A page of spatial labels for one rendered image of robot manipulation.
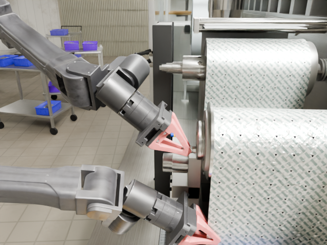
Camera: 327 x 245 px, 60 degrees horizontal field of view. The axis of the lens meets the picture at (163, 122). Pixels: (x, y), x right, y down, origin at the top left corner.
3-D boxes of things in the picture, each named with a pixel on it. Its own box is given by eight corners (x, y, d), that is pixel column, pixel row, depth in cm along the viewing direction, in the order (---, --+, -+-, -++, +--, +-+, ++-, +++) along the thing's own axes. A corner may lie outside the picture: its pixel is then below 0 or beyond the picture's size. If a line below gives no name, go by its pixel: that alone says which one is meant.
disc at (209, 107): (203, 149, 64) (207, 89, 56) (205, 149, 64) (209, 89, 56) (207, 197, 51) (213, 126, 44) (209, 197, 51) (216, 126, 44)
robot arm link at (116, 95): (86, 98, 51) (99, 79, 47) (105, 78, 56) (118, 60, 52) (117, 122, 52) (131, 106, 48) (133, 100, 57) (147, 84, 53)
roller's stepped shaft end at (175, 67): (160, 72, 76) (159, 60, 75) (182, 72, 76) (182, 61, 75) (158, 75, 73) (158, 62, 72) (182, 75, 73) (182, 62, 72)
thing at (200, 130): (198, 130, 49) (196, 167, 52) (209, 131, 49) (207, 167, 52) (196, 114, 56) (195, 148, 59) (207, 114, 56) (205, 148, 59)
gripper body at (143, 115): (142, 149, 50) (109, 123, 48) (149, 128, 59) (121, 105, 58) (167, 124, 48) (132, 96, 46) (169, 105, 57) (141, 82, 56)
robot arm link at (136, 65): (72, 106, 56) (62, 68, 50) (101, 76, 64) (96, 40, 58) (127, 121, 53) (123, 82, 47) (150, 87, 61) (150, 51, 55)
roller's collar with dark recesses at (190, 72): (182, 77, 78) (182, 53, 75) (204, 77, 78) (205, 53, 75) (182, 83, 72) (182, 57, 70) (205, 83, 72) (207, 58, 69)
